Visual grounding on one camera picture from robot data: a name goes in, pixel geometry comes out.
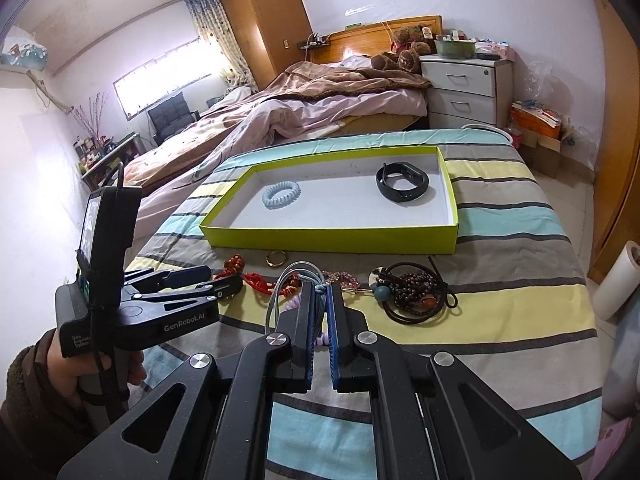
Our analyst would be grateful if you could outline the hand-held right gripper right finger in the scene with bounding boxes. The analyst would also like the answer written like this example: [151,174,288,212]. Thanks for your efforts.
[326,282,583,480]

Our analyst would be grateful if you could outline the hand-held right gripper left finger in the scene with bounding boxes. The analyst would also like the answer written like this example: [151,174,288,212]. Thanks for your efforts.
[57,282,326,480]

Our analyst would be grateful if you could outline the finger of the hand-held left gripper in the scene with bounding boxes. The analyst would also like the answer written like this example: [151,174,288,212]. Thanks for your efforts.
[122,265,213,293]
[165,280,244,311]

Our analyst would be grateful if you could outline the purple spiral hair tie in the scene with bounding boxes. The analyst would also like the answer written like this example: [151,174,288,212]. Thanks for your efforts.
[286,294,335,357]

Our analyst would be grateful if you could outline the red knotted cord bracelet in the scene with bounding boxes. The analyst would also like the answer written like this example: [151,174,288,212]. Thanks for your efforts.
[215,255,246,282]

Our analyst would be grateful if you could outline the red claw hair clip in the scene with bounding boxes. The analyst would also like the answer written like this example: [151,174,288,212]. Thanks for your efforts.
[243,272,301,303]

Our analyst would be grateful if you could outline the grey hair tie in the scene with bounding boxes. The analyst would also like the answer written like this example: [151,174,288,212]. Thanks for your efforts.
[266,261,327,333]

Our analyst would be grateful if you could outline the pink rhinestone hair clip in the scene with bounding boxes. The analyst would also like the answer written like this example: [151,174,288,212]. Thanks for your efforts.
[322,270,375,293]

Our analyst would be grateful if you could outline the black hair tie teal bead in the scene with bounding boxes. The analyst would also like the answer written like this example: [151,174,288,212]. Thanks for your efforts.
[370,255,460,324]

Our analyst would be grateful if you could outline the dark bead bracelet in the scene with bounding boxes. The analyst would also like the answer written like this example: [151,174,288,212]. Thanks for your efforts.
[387,271,442,317]

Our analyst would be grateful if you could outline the yellow-green cardboard tray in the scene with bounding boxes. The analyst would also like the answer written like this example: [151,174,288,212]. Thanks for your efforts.
[199,146,459,256]

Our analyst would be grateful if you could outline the person's left forearm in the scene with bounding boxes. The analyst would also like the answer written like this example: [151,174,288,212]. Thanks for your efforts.
[0,332,83,480]

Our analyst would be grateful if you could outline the person's left hand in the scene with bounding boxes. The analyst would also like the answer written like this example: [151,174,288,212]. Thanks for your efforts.
[47,330,148,411]

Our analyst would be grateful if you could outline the peach floral quilt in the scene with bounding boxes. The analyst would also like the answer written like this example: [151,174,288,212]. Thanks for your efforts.
[122,105,281,201]

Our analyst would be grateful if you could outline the cluttered side desk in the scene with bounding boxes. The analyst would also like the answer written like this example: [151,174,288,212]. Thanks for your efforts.
[75,132,141,191]

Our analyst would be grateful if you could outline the black smart band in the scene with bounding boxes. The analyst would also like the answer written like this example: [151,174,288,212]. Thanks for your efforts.
[375,161,432,202]

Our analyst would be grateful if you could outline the black chair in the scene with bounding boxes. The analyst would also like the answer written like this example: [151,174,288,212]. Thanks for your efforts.
[147,92,201,146]

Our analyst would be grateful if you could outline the dried branches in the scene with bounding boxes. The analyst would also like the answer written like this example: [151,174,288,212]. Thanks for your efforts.
[70,92,108,141]

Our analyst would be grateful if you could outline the pink duvet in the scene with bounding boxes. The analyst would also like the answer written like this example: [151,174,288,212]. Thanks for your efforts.
[135,85,431,231]

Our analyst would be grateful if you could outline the window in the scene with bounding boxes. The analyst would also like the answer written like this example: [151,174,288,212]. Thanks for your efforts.
[112,35,226,121]

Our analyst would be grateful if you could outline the brown blanket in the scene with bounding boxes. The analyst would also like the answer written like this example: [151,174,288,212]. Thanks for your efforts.
[260,57,433,103]

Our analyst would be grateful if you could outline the patterned curtain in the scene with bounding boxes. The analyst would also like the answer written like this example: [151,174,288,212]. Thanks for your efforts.
[186,0,258,93]

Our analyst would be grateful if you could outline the white nightstand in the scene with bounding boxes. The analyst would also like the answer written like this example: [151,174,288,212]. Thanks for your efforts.
[419,55,515,131]

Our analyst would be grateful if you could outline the brown teddy bear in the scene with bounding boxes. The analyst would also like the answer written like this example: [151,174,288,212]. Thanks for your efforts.
[390,24,433,56]
[370,49,422,74]

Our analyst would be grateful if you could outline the cardboard box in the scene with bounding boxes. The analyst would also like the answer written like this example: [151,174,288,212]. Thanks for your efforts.
[525,130,563,178]

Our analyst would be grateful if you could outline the wooden wardrobe with flower marks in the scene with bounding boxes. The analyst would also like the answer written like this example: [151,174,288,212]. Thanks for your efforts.
[218,0,313,92]

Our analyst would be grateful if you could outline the stack of orange books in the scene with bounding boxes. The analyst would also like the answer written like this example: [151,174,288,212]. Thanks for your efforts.
[510,102,566,141]

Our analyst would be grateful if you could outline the wooden headboard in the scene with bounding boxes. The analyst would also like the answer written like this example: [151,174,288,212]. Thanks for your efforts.
[300,15,443,66]

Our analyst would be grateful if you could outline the white paper roll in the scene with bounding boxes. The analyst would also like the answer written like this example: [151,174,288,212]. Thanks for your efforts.
[592,240,640,321]

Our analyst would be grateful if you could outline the green basin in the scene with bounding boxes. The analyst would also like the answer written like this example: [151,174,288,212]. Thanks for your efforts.
[433,37,477,58]

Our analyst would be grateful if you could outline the clear plastic bag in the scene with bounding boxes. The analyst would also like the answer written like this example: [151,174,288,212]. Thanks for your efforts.
[525,57,571,106]

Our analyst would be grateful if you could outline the large wooden wardrobe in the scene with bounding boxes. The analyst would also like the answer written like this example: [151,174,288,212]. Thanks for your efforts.
[587,0,640,281]

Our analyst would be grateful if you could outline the light blue spiral hair tie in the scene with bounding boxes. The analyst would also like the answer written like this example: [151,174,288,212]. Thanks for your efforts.
[262,181,302,209]

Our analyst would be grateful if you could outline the small wall shelf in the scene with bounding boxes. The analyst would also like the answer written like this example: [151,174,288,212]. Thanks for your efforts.
[297,32,333,52]

